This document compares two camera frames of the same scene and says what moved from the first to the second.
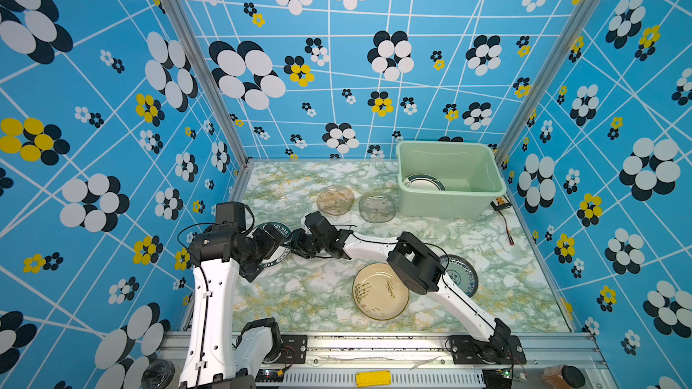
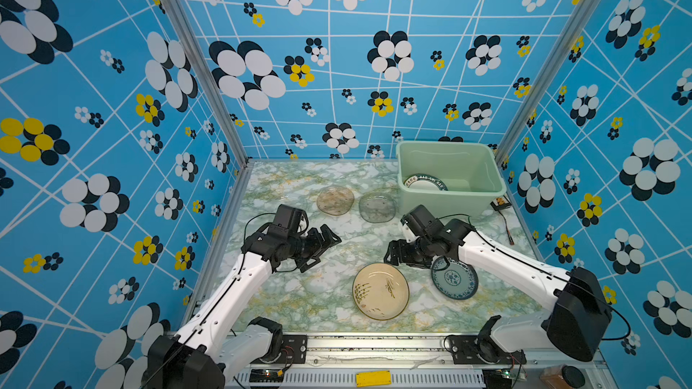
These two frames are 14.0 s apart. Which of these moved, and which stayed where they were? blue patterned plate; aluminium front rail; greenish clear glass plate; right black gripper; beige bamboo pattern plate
Moved: right black gripper
Stayed: aluminium front rail; greenish clear glass plate; blue patterned plate; beige bamboo pattern plate
